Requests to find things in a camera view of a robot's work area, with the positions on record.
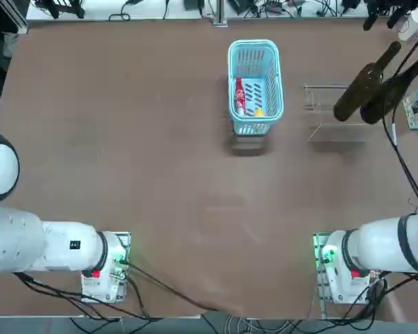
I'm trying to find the light blue plastic basket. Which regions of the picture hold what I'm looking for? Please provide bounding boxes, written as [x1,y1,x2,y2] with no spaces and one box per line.
[227,39,285,136]

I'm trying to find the orange black plug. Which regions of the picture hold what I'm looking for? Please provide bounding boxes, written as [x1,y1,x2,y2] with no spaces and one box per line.
[264,0,306,11]

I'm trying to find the aluminium frame rail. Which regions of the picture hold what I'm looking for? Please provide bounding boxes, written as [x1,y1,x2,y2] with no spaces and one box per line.
[0,0,29,35]

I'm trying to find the aluminium frame profile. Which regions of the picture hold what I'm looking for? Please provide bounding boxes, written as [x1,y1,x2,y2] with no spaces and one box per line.
[212,0,229,27]

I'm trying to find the black stand legs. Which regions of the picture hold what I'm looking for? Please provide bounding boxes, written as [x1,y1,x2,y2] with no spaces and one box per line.
[33,0,86,20]

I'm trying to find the dark cable across table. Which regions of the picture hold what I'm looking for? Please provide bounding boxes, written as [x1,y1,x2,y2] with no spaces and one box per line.
[125,261,231,313]

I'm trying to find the black cable bundle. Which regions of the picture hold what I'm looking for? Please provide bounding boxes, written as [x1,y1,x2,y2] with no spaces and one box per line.
[330,269,418,331]
[13,272,161,321]

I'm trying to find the person's foot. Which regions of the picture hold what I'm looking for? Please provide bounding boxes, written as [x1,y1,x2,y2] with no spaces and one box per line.
[1,33,19,59]

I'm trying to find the dark wine bottle high shoulders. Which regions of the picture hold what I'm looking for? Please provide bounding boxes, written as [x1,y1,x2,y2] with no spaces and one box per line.
[333,40,403,122]

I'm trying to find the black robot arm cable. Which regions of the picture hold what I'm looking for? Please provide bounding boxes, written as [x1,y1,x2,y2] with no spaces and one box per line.
[381,24,418,214]

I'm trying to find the clear acrylic stepped shelf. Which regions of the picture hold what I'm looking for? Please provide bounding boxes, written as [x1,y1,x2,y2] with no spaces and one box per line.
[303,83,366,143]

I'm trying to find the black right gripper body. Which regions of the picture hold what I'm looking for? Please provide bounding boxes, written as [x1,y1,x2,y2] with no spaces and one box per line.
[364,0,418,15]

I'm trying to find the white paper cup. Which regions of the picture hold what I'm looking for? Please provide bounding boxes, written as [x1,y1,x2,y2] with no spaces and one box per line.
[398,7,418,42]

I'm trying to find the dark wine bottle sloped shoulders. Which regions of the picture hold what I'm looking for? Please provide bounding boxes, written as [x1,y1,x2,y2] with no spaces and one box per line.
[359,47,418,125]

